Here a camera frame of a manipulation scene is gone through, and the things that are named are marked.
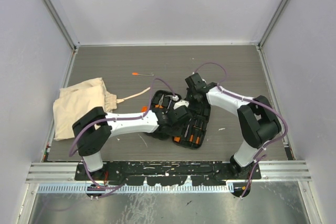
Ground orange small tool piece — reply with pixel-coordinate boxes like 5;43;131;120
141;106;148;112

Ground white slotted cable duct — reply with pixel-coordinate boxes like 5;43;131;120
37;183;234;194

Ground aluminium front rail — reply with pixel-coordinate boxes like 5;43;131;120
26;161;311;183

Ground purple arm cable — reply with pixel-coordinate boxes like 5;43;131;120
191;62;290;200
68;77;179;200

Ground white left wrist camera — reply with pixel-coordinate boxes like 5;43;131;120
173;99;190;110

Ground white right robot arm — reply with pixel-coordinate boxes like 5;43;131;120
185;73;282;179

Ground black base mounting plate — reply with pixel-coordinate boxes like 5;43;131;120
90;161;253;186

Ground orange handled thin pick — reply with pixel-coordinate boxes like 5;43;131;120
132;72;154;77

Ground black plastic tool case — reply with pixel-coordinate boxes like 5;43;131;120
146;90;211;150

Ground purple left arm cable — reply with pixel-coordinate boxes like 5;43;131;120
68;77;179;200

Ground wooden flat stick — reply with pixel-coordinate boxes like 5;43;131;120
116;87;151;104

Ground orange black pliers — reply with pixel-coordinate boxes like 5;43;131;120
155;95;171;109

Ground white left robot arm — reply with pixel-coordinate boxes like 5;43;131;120
69;105;192;180

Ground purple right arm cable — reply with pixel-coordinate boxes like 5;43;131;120
191;62;290;200

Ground beige cloth bag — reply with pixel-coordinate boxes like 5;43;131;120
53;78;117;141

